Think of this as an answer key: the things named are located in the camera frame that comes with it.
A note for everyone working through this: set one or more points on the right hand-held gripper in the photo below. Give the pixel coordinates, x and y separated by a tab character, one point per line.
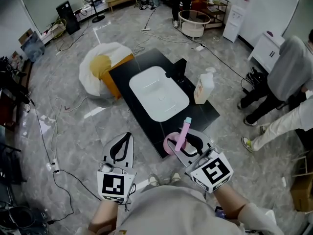
212	172

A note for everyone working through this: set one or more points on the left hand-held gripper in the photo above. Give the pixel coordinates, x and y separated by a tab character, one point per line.
113	187

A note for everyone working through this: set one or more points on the pink spray bottle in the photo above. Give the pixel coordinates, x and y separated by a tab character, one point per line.
182	138

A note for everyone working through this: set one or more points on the person's left forearm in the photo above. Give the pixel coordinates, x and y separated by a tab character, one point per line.
104	217

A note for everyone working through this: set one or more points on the person's right forearm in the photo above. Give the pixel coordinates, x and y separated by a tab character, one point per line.
230	202

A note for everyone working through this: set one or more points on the clear pump soap bottle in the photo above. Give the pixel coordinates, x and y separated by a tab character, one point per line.
204	87

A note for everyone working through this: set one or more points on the person's right shoe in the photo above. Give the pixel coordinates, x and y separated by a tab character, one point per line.
175	177

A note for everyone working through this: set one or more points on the person's shoe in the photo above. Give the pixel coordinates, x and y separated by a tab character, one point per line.
175	177
153	180

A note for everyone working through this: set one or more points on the person's left shoe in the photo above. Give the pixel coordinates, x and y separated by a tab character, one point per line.
153	180

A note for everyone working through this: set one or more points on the black vanity cabinet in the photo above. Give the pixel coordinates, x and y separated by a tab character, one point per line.
137	106

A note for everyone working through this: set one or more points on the person's beige shirt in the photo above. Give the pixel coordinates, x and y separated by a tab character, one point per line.
171	212

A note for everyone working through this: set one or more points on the white sink basin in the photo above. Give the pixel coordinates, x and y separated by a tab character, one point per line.
156	94

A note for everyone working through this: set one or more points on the white power strip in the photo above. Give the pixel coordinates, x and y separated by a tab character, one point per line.
55	165
145	29
200	48

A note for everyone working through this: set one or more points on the dark small device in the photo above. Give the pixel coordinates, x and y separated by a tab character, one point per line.
220	212

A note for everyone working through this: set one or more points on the white beanbag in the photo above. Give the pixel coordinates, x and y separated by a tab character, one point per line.
88	79

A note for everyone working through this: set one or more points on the black faucet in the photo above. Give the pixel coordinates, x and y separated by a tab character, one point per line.
177	68

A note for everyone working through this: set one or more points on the orange cushion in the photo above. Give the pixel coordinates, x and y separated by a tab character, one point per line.
100	65

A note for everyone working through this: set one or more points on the black and green bag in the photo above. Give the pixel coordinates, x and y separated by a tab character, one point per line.
255	77

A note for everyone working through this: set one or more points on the cardboard box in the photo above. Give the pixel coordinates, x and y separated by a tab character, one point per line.
303	192

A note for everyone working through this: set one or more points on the white sideboard cabinet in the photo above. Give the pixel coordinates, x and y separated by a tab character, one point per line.
265	53

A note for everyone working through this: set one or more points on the black equipment pile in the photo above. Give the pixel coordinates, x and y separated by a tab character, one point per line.
22	219

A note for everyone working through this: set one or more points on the round glass coffee table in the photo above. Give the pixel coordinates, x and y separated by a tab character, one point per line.
193	28

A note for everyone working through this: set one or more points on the white water dispenser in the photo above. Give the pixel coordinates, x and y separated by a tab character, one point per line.
234	23

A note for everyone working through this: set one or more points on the blue grey painting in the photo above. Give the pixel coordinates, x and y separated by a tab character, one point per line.
33	48

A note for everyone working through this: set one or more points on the purple small item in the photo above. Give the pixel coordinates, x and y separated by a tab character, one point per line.
270	33

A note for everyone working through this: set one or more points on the dark shelf cart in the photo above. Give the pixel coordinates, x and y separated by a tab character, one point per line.
216	11

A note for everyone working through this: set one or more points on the black speaker box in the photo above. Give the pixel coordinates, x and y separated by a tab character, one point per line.
68	17

